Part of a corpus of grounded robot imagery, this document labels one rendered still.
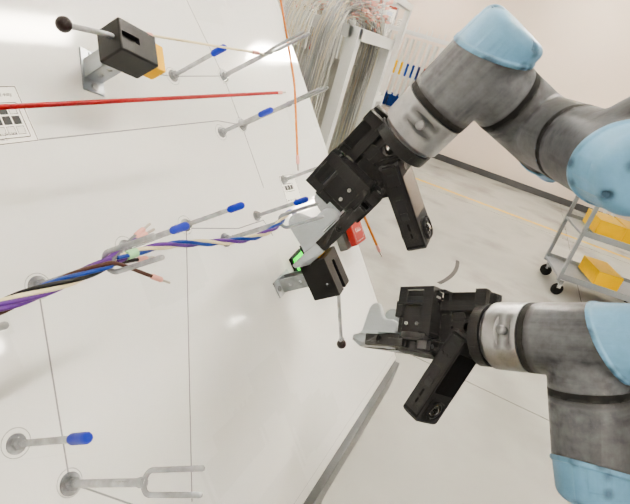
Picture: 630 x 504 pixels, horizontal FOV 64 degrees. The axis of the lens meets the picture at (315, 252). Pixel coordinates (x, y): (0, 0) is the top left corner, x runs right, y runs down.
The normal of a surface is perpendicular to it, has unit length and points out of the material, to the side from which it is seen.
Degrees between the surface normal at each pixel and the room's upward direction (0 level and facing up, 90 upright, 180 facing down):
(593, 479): 79
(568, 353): 86
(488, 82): 104
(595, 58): 90
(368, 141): 98
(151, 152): 52
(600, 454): 72
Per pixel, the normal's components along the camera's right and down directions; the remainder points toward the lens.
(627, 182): 0.07, 0.42
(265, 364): 0.85, -0.23
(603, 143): -0.83, -0.45
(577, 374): -0.66, -0.01
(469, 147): -0.39, 0.27
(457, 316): -0.72, -0.29
